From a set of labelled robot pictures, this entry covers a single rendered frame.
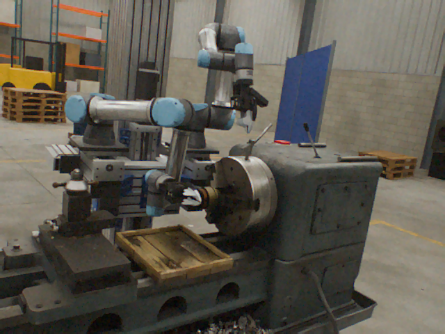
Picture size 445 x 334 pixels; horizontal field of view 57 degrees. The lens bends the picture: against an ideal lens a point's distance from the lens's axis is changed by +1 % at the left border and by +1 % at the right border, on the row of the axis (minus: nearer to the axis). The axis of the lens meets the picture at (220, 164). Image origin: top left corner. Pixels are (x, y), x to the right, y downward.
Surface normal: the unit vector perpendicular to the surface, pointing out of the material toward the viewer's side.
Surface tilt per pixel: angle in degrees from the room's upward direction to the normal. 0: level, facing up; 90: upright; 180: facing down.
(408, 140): 90
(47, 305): 0
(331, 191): 90
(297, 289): 90
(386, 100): 90
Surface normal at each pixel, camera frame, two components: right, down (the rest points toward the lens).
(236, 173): -0.79, 0.02
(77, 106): -0.43, 0.14
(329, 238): 0.59, 0.22
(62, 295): 0.13, -0.97
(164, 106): -0.18, 0.16
